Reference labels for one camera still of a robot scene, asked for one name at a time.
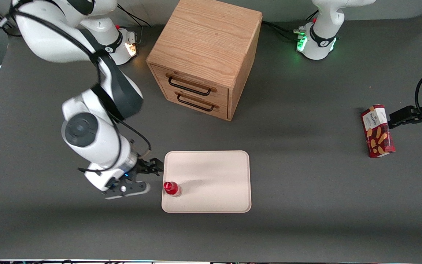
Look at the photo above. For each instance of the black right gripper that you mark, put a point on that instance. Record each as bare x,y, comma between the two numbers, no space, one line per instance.
142,167

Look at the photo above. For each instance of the red coke bottle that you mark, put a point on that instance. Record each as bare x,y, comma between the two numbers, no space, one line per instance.
170,187

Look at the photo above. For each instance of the beige rectangular tray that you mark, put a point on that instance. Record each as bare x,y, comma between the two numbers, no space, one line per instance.
211,181

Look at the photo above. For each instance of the red cookie box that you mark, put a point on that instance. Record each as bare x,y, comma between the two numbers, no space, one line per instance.
377,132

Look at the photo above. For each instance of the wooden drawer front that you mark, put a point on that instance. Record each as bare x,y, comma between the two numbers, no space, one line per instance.
211,110
196,79

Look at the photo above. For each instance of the dark grey table mat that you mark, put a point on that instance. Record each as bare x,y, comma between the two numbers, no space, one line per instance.
306,183

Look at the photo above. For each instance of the wooden drawer cabinet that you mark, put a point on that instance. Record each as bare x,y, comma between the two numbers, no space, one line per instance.
207,40

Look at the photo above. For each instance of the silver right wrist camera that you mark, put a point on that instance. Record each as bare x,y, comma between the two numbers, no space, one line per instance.
134,189

